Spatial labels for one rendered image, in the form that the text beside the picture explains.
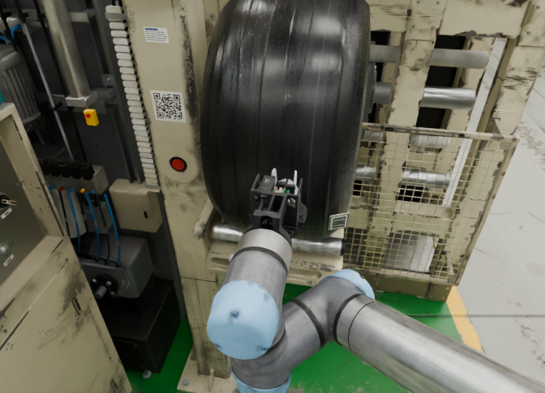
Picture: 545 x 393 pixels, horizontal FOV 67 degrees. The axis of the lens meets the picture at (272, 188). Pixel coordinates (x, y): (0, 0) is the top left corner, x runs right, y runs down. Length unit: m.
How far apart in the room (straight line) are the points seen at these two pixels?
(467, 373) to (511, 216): 2.42
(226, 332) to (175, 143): 0.65
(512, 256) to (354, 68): 1.98
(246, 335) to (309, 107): 0.41
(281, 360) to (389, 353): 0.13
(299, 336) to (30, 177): 0.76
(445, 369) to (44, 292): 0.94
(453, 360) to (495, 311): 1.81
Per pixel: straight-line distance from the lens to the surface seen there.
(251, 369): 0.54
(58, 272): 1.20
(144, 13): 0.93
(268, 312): 0.46
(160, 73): 0.96
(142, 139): 1.09
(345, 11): 0.82
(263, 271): 0.49
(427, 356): 0.49
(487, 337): 2.18
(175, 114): 0.99
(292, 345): 0.56
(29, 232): 1.17
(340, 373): 1.89
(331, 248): 1.04
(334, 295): 0.58
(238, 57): 0.76
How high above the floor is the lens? 1.65
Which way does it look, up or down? 38 degrees down
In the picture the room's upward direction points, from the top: straight up
